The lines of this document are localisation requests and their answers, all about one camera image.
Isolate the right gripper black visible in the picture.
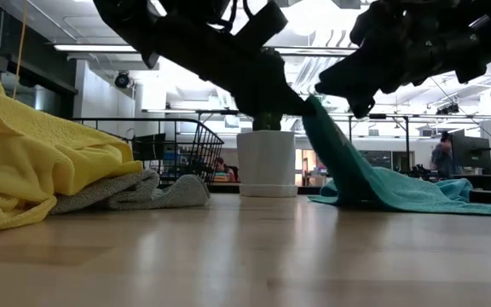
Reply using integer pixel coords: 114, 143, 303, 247
315, 0, 488, 120

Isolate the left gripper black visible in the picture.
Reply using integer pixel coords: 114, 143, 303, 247
155, 25, 317, 118

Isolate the dark teal microfiber towel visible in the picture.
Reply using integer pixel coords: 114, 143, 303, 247
302, 94, 491, 217

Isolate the grey microfiber towel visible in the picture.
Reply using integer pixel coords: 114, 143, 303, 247
49, 169, 211, 216

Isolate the yellow microfiber towel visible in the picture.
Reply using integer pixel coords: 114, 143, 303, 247
0, 55, 144, 236

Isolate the green cactus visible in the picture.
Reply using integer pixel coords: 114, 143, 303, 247
251, 111, 284, 132

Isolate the white hexagonal plant pot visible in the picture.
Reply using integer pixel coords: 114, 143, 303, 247
236, 130, 297, 187

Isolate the person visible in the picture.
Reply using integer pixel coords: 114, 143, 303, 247
430, 130, 456, 179
214, 156, 239, 183

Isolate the black ceiling spotlight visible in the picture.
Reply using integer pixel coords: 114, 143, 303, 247
113, 71, 133, 90
436, 103, 460, 116

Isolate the black computer monitor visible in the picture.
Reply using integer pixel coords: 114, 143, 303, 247
132, 133, 168, 162
451, 134, 491, 176

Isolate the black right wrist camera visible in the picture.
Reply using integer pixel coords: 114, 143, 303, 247
349, 2, 400, 48

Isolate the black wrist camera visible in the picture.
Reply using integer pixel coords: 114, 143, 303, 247
349, 2, 400, 48
233, 1, 290, 49

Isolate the black metal rack frame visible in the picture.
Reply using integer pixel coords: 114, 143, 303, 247
347, 113, 412, 172

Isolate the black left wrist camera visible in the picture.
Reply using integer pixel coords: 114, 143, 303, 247
233, 1, 290, 49

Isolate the black wire basket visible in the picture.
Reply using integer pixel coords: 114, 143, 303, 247
71, 117, 226, 189

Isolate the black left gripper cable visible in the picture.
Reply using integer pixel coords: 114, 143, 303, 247
222, 0, 257, 34

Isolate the black aluminium table frame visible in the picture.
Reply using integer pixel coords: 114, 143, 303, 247
207, 182, 491, 205

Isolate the yellow power cable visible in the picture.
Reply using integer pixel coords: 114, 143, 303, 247
13, 0, 30, 100

